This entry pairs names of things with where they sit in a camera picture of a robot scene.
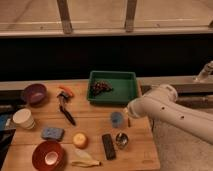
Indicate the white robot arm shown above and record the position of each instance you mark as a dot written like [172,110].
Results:
[160,103]

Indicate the blue cup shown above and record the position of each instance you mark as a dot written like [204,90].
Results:
[116,119]

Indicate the small metal cup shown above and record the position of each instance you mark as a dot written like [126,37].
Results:
[121,140]

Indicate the white paper cup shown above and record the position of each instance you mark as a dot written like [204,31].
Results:
[24,118]

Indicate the green plastic tray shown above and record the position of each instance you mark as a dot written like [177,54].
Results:
[124,86]

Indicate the bunch of dark grapes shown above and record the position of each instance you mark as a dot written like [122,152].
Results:
[99,87]

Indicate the orange carrot toy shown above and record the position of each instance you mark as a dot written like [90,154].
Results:
[67,90]

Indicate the black remote control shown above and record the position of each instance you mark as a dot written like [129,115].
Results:
[108,147]

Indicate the orange fruit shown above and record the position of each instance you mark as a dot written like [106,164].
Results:
[80,140]

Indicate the blue sponge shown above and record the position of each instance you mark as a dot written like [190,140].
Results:
[52,133]

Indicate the purple bowl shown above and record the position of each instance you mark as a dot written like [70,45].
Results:
[34,93]

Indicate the banana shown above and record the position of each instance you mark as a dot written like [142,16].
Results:
[84,159]

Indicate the red bowl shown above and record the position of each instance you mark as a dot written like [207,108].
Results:
[48,156]

